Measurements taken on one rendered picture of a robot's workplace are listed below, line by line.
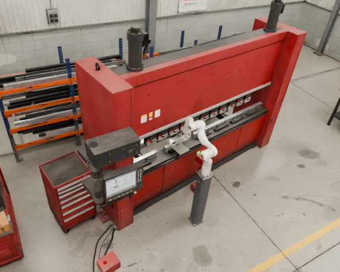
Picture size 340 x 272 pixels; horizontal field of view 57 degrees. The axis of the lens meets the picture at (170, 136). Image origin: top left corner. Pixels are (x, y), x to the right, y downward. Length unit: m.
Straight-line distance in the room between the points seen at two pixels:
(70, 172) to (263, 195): 3.16
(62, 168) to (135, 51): 1.81
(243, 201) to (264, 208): 0.35
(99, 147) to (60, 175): 1.27
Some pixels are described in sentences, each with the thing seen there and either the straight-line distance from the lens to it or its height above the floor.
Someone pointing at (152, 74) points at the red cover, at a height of 2.25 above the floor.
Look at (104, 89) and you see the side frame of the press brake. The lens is 3.32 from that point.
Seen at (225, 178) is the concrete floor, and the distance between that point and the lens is 5.65.
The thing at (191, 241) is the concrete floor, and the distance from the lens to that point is 4.75.
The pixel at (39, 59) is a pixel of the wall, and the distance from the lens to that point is 7.96.
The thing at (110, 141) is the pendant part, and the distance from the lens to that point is 3.14.
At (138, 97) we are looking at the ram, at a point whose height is 1.99.
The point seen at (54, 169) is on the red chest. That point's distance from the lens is 4.35.
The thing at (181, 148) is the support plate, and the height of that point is 1.00.
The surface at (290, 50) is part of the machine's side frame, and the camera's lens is 5.53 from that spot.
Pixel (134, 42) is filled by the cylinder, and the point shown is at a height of 2.64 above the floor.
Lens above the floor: 3.95
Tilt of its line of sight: 39 degrees down
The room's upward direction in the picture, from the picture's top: 5 degrees clockwise
